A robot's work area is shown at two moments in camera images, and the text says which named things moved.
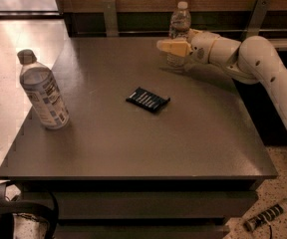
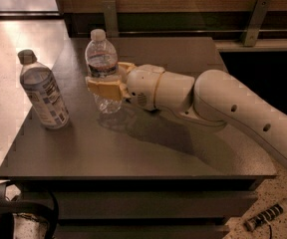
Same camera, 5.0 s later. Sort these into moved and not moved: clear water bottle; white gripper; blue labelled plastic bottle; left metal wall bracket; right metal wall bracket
Moved: white gripper; clear water bottle
Not moved: left metal wall bracket; blue labelled plastic bottle; right metal wall bracket
